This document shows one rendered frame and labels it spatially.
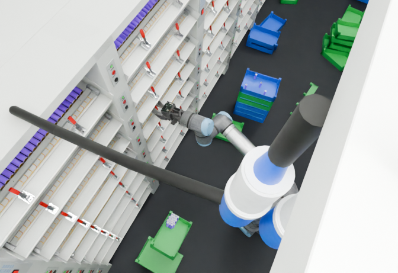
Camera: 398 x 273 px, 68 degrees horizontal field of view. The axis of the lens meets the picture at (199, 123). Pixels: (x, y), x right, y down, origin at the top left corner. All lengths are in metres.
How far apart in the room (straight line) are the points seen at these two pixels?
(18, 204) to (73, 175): 0.26
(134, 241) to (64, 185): 1.37
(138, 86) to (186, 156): 1.39
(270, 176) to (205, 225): 2.26
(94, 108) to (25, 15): 0.36
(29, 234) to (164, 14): 1.01
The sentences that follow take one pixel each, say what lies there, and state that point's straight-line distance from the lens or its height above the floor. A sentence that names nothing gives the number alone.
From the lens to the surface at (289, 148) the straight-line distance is 0.24.
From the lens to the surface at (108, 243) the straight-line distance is 2.22.
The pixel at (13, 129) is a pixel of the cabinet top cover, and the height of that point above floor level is 1.81.
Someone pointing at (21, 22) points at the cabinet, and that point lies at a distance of 1.12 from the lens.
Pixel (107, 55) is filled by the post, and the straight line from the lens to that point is 1.02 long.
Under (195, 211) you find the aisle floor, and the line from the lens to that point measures 2.55.
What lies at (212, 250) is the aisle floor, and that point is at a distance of 2.53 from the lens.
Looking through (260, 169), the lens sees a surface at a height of 2.24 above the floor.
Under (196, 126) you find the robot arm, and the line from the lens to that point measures 1.55.
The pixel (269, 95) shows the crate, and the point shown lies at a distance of 2.58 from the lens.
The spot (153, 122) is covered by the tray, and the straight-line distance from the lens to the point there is 1.75.
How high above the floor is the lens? 2.52
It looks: 64 degrees down
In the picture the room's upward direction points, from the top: 5 degrees clockwise
